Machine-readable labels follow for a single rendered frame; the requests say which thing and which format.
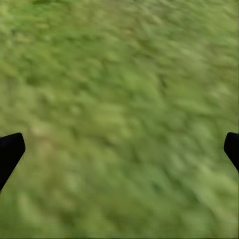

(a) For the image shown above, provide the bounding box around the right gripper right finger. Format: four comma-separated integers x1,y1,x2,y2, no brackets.
224,132,239,172

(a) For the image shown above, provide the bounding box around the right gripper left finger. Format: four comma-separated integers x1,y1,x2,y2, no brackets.
0,132,26,191

